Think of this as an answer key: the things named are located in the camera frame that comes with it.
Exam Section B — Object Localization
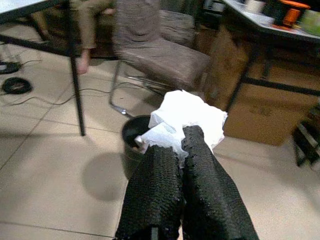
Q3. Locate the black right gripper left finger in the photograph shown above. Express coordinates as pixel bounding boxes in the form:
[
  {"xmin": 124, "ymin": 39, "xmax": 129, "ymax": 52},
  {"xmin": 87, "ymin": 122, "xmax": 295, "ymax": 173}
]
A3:
[{"xmin": 115, "ymin": 144, "xmax": 187, "ymax": 240}]

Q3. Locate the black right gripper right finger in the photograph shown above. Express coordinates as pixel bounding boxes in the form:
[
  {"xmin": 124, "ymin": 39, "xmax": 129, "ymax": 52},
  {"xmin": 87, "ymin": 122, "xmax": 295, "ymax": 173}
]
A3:
[{"xmin": 180, "ymin": 125, "xmax": 260, "ymax": 240}]

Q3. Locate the white paper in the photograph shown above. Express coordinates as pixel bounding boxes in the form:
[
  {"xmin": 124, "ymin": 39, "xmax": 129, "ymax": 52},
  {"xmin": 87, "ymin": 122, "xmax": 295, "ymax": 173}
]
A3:
[{"xmin": 139, "ymin": 89, "xmax": 229, "ymax": 169}]

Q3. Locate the black round rubbish bin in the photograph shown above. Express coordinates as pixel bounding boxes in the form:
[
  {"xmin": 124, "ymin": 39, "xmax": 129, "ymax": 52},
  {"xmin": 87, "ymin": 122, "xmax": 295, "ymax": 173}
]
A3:
[{"xmin": 120, "ymin": 114, "xmax": 161, "ymax": 180}]

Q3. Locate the white binned trash piece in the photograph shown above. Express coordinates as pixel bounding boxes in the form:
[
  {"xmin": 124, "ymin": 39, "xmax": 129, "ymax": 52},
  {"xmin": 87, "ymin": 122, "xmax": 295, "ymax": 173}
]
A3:
[{"xmin": 134, "ymin": 135, "xmax": 147, "ymax": 152}]

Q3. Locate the brown cardboard box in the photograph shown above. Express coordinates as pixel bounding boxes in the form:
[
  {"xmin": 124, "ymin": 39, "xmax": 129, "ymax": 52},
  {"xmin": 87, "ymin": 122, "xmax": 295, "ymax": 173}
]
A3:
[{"xmin": 222, "ymin": 81, "xmax": 320, "ymax": 147}]

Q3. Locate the black metal rack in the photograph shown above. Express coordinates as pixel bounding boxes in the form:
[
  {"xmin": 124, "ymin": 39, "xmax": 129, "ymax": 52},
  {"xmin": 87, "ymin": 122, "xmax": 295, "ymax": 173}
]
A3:
[{"xmin": 291, "ymin": 103, "xmax": 320, "ymax": 168}]

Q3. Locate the white table with black legs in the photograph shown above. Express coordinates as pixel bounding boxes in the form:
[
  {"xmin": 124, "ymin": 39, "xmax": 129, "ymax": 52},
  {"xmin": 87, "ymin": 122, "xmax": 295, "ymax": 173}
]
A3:
[{"xmin": 0, "ymin": 0, "xmax": 87, "ymax": 137}]

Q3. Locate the brown fabric chair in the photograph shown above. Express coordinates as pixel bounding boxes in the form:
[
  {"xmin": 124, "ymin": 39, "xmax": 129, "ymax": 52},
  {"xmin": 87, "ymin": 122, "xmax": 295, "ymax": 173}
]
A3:
[{"xmin": 108, "ymin": 0, "xmax": 212, "ymax": 119}]

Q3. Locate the person leg in brown trousers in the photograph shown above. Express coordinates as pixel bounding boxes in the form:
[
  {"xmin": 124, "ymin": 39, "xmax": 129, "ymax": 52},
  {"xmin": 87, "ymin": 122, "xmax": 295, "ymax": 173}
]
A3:
[{"xmin": 69, "ymin": 0, "xmax": 116, "ymax": 76}]

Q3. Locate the white cup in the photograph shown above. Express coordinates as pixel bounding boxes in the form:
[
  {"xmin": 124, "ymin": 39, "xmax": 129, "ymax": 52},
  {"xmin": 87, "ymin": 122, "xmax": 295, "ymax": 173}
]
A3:
[{"xmin": 244, "ymin": 0, "xmax": 266, "ymax": 14}]

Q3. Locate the orange spool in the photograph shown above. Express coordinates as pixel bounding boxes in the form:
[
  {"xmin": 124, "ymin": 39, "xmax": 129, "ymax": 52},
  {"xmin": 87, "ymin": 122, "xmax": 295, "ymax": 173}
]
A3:
[{"xmin": 271, "ymin": 0, "xmax": 312, "ymax": 30}]

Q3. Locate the green packet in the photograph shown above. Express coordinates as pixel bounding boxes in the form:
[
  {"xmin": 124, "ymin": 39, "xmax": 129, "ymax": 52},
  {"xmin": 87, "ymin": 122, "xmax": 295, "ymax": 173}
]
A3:
[{"xmin": 299, "ymin": 9, "xmax": 320, "ymax": 37}]

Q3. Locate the thin grey floor cable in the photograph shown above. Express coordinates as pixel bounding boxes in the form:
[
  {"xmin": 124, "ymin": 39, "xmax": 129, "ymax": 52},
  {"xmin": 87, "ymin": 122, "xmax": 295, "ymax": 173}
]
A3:
[{"xmin": 0, "ymin": 87, "xmax": 114, "ymax": 108}]

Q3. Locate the grey desk with black frame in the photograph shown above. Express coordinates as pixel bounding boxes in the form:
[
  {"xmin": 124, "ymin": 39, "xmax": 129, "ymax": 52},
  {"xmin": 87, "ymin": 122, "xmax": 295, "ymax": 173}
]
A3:
[{"xmin": 219, "ymin": 0, "xmax": 320, "ymax": 114}]

